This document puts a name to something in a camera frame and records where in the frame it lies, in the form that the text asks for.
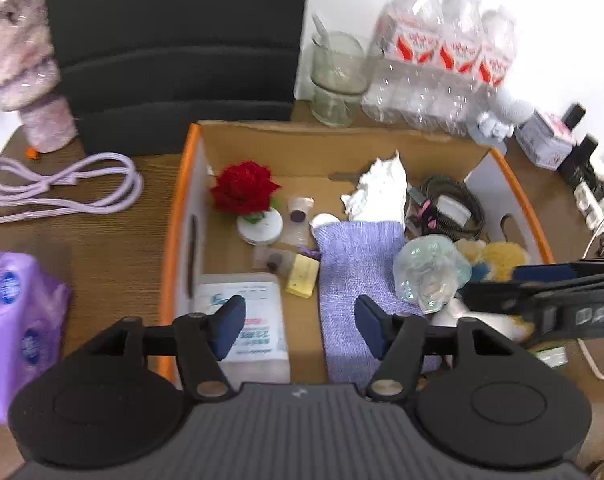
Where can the red label water bottle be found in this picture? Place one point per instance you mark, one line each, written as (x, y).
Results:
(497, 55)
(457, 60)
(407, 50)

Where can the white tissue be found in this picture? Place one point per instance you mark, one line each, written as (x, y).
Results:
(379, 190)

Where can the small clear vial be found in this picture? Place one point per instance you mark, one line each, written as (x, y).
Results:
(299, 210)
(274, 262)

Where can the orange cardboard box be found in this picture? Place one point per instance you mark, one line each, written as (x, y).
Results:
(242, 150)

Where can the purple tissue pack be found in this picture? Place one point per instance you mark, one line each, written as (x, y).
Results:
(17, 320)

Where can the purple fabric pouch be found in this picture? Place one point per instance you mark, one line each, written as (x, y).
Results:
(354, 260)

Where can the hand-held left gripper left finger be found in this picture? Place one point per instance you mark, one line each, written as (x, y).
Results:
(229, 325)

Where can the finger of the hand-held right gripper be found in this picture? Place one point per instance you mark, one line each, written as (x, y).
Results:
(544, 273)
(497, 297)

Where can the white power strip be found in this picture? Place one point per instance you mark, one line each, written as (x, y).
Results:
(589, 202)

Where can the clear plastic spoon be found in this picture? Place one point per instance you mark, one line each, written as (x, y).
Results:
(322, 30)

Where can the tall black block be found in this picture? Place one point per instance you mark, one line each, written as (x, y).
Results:
(582, 157)

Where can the small orange piece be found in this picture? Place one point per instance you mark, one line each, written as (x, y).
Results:
(31, 153)

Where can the clear bubble wrap ball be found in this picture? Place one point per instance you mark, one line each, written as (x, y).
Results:
(429, 270)

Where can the small yellow eraser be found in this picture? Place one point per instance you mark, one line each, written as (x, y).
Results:
(302, 275)

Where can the white printed tin box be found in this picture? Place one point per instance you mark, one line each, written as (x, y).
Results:
(544, 137)

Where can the white wet wipes pack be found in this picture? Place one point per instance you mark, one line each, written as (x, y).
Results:
(254, 295)

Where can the clear glass cup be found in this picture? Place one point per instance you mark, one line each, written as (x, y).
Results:
(337, 80)

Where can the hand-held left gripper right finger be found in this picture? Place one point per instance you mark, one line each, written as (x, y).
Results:
(369, 325)

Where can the green tissue packet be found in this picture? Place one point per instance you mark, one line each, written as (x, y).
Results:
(552, 357)

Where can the yellow sponge toy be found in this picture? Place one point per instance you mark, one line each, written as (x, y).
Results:
(502, 260)

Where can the small black block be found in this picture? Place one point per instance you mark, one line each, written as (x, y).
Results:
(574, 115)

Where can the black chair back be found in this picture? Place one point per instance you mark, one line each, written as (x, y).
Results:
(177, 35)

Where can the red artificial rose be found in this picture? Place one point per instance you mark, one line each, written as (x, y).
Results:
(244, 187)

